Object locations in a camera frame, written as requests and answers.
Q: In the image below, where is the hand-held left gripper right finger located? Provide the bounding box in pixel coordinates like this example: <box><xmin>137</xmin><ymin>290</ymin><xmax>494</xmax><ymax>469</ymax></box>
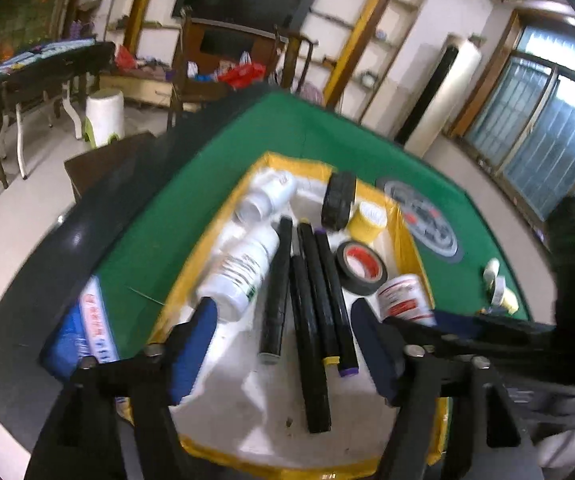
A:
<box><xmin>349</xmin><ymin>297</ymin><xmax>543</xmax><ymax>480</ymax></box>

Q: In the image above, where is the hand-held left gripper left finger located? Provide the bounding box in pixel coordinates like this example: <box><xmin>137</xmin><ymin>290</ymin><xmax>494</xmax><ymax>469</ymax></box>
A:
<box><xmin>22</xmin><ymin>296</ymin><xmax>219</xmax><ymax>480</ymax></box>

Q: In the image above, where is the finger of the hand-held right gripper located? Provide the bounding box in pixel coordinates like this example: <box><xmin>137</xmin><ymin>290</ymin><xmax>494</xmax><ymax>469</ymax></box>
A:
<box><xmin>384</xmin><ymin>316</ymin><xmax>523</xmax><ymax>357</ymax></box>
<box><xmin>432</xmin><ymin>309</ymin><xmax>557</xmax><ymax>337</ymax></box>

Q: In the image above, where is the white bottle with red label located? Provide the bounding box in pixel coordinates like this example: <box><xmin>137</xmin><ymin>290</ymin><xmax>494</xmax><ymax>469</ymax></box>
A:
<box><xmin>376</xmin><ymin>273</ymin><xmax>437</xmax><ymax>327</ymax></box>

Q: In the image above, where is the black marker with purple end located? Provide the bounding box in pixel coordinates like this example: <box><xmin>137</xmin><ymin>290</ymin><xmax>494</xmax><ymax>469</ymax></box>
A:
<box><xmin>314</xmin><ymin>229</ymin><xmax>359</xmax><ymax>379</ymax></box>

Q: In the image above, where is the long black marker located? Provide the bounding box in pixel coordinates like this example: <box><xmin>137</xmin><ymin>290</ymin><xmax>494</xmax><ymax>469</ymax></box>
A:
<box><xmin>289</xmin><ymin>254</ymin><xmax>332</xmax><ymax>434</ymax></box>

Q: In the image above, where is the black tape roll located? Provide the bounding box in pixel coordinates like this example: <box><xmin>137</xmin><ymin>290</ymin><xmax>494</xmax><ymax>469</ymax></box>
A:
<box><xmin>336</xmin><ymin>240</ymin><xmax>386</xmax><ymax>296</ymax></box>

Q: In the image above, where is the white tray with yellow edge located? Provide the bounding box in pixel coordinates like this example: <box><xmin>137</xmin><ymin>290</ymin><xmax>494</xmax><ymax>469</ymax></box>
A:
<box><xmin>128</xmin><ymin>152</ymin><xmax>449</xmax><ymax>480</ymax></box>

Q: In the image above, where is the black marker with yellow end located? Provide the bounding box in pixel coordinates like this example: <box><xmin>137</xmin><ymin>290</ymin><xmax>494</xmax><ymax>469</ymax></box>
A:
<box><xmin>296</xmin><ymin>222</ymin><xmax>341</xmax><ymax>369</ymax></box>

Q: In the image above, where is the white bottle with green label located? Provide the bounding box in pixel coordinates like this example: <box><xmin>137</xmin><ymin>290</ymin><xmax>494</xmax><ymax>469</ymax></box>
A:
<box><xmin>194</xmin><ymin>224</ymin><xmax>281</xmax><ymax>324</ymax></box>

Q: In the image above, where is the black marker with grey end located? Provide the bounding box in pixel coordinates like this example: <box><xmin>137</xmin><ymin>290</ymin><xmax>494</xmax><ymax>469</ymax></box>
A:
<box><xmin>259</xmin><ymin>215</ymin><xmax>294</xmax><ymax>365</ymax></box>

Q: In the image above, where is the small white labelled bottle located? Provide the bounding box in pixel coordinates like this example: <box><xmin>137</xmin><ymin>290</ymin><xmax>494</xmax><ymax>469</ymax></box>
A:
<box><xmin>234</xmin><ymin>168</ymin><xmax>299</xmax><ymax>227</ymax></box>

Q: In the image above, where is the person's right hand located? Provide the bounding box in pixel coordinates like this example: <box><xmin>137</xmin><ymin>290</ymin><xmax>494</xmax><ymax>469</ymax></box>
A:
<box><xmin>536</xmin><ymin>406</ymin><xmax>575</xmax><ymax>467</ymax></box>

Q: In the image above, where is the white plug charger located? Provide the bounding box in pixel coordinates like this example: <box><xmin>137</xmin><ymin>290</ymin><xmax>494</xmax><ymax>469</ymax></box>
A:
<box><xmin>489</xmin><ymin>275</ymin><xmax>519</xmax><ymax>312</ymax></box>

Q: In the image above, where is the blue packet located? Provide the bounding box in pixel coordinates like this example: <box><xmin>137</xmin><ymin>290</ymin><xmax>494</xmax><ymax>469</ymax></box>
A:
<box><xmin>39</xmin><ymin>274</ymin><xmax>120</xmax><ymax>382</ymax></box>

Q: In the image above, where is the round grey table control panel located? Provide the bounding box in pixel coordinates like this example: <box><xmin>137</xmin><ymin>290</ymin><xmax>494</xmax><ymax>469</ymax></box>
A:
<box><xmin>376</xmin><ymin>175</ymin><xmax>465</xmax><ymax>265</ymax></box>

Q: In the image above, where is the pale yellow tape roll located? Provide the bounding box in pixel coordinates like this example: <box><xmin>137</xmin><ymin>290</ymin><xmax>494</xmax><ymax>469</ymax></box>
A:
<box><xmin>349</xmin><ymin>200</ymin><xmax>389</xmax><ymax>242</ymax></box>

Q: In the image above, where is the black plastic part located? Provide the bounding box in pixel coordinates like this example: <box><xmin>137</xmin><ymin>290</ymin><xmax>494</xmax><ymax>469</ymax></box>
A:
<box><xmin>321</xmin><ymin>170</ymin><xmax>357</xmax><ymax>232</ymax></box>

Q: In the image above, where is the brown low table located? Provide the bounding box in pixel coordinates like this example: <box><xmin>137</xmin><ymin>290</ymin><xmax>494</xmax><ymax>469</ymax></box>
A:
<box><xmin>64</xmin><ymin>131</ymin><xmax>157</xmax><ymax>202</ymax></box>

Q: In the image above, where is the white standing air conditioner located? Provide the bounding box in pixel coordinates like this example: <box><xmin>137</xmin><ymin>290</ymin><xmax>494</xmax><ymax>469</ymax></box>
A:
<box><xmin>396</xmin><ymin>33</ymin><xmax>483</xmax><ymax>157</ymax></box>

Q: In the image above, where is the white plastic stool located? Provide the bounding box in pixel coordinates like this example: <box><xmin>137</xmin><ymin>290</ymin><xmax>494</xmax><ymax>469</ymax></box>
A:
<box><xmin>84</xmin><ymin>88</ymin><xmax>126</xmax><ymax>149</ymax></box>

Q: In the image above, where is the red plastic bag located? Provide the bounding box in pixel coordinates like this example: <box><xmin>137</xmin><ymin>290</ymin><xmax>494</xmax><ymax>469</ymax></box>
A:
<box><xmin>216</xmin><ymin>61</ymin><xmax>267</xmax><ymax>89</ymax></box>

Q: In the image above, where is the wooden chair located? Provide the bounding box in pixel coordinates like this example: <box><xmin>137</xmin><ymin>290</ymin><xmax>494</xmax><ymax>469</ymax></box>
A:
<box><xmin>166</xmin><ymin>6</ymin><xmax>314</xmax><ymax>128</ymax></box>

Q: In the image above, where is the black side table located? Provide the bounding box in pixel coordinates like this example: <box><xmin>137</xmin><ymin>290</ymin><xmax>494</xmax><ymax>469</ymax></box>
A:
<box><xmin>0</xmin><ymin>39</ymin><xmax>117</xmax><ymax>180</ymax></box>

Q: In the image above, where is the window with metal frame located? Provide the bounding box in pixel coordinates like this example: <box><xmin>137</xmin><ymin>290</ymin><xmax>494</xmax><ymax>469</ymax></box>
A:
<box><xmin>447</xmin><ymin>7</ymin><xmax>575</xmax><ymax>223</ymax></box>

